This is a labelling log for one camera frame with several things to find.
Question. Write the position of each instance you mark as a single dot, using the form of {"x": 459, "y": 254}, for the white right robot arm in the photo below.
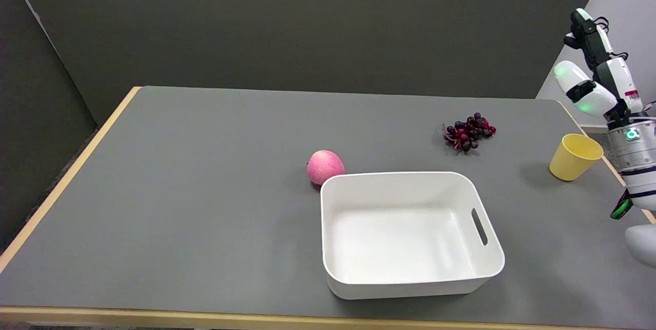
{"x": 638, "y": 166}

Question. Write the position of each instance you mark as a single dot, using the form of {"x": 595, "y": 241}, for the white plastic bin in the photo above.
{"x": 410, "y": 232}

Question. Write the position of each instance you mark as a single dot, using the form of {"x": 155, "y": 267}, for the pink apple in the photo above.
{"x": 325, "y": 166}

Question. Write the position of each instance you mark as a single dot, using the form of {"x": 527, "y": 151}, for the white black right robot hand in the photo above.
{"x": 605, "y": 76}

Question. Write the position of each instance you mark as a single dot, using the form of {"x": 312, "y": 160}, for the dark purple grape bunch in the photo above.
{"x": 469, "y": 132}

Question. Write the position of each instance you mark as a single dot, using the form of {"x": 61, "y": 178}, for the yellow plastic cup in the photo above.
{"x": 574, "y": 157}

